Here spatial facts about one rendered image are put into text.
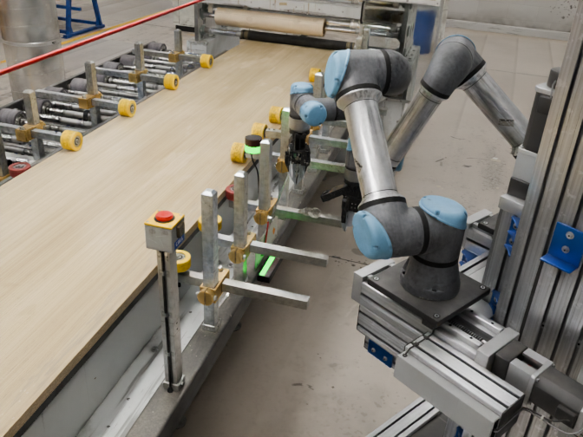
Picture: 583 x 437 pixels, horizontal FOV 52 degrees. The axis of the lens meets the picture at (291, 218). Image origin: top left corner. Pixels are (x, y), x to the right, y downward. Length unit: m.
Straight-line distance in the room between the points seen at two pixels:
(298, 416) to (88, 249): 1.16
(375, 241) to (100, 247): 0.93
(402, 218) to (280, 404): 1.42
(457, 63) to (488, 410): 0.93
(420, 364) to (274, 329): 1.61
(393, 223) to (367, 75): 0.38
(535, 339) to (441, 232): 0.38
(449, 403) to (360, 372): 1.41
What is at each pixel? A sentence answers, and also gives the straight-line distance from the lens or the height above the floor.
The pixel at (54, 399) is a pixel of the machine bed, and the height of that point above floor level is 0.80.
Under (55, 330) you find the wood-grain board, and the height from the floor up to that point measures 0.90.
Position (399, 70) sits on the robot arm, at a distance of 1.58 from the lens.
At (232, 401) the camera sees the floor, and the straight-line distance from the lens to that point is 2.66.
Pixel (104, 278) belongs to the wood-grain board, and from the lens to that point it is 1.81.
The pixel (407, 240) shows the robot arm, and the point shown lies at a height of 1.21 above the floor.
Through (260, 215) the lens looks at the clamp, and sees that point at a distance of 2.18.
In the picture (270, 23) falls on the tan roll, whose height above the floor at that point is 1.05.
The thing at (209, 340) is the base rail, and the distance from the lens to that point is 1.87.
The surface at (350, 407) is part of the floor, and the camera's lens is 2.67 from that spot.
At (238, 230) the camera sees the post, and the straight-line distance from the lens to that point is 1.97.
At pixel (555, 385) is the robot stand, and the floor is 0.99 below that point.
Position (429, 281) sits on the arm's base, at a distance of 1.51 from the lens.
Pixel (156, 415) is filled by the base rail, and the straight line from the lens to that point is 1.67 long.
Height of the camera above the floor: 1.91
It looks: 29 degrees down
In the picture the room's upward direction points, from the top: 3 degrees clockwise
